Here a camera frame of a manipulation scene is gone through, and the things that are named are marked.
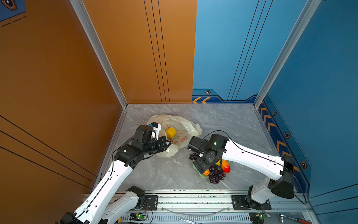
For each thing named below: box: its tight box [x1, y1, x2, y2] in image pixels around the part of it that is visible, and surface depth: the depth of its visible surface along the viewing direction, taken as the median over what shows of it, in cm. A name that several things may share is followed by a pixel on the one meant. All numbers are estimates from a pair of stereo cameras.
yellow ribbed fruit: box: [165, 126, 177, 139], surface depth 98 cm
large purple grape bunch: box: [208, 166, 226, 185], surface depth 76 cm
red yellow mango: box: [221, 159, 231, 174], surface depth 78 cm
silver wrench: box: [178, 216, 203, 224], surface depth 70 cm
